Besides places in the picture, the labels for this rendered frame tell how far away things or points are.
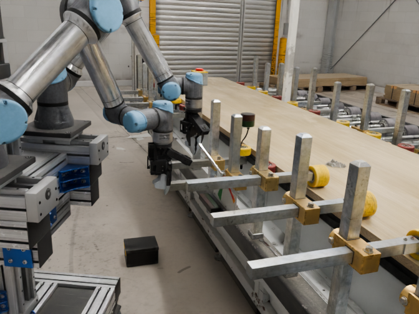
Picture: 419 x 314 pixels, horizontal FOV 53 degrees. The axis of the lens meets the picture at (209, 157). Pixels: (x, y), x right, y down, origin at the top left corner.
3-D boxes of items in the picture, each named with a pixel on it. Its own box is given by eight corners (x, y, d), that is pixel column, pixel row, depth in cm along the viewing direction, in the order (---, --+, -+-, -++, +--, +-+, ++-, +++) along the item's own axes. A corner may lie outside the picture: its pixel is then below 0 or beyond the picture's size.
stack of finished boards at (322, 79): (366, 84, 1002) (368, 76, 996) (285, 87, 895) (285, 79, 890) (343, 80, 1066) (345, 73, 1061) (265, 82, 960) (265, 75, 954)
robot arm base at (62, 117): (27, 128, 161) (24, 103, 158) (45, 119, 175) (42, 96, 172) (65, 130, 160) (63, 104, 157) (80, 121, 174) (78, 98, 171)
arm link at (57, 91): (32, 103, 158) (28, 66, 154) (42, 96, 171) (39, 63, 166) (65, 103, 159) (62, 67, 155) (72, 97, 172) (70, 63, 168)
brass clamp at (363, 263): (358, 275, 96) (361, 256, 95) (325, 246, 108) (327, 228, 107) (380, 271, 98) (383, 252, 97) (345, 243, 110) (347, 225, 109)
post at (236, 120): (227, 224, 179) (234, 114, 164) (224, 220, 182) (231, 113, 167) (235, 223, 180) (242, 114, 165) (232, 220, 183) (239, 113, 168)
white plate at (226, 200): (234, 219, 169) (235, 196, 166) (212, 194, 193) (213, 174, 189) (235, 218, 170) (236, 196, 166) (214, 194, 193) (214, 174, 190)
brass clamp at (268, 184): (263, 192, 141) (264, 178, 139) (247, 177, 153) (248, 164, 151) (279, 190, 143) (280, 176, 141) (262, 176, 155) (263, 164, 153)
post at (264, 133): (252, 252, 156) (262, 127, 141) (248, 247, 159) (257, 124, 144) (260, 250, 157) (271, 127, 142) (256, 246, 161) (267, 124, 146)
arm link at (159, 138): (169, 128, 159) (175, 133, 151) (169, 139, 160) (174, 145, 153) (150, 128, 156) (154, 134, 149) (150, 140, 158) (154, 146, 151)
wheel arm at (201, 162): (156, 172, 184) (156, 163, 182) (154, 170, 187) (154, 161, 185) (246, 166, 198) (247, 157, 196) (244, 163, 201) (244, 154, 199)
